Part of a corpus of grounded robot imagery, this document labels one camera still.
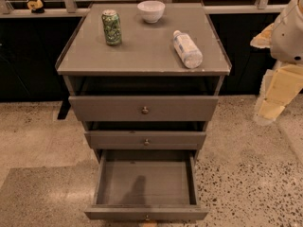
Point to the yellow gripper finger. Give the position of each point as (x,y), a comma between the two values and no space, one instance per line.
(263,39)
(278,88)

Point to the yellow black object on ledge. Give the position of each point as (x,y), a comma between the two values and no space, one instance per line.
(36,6)

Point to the grey top drawer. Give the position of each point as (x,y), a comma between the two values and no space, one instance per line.
(143,108)

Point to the grey open bottom drawer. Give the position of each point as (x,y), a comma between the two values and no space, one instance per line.
(146,185)

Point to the white ceramic bowl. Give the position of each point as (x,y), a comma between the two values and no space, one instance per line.
(151,11)

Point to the grey drawer cabinet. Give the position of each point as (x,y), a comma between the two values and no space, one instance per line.
(145,63)

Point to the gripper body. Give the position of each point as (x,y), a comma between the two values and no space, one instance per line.
(289,38)

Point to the green soda can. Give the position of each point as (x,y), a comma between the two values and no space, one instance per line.
(111,27)

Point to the blue label plastic bottle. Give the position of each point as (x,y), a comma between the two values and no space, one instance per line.
(190,55)

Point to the grey middle drawer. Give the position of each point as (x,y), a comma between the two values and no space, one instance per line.
(145,139)

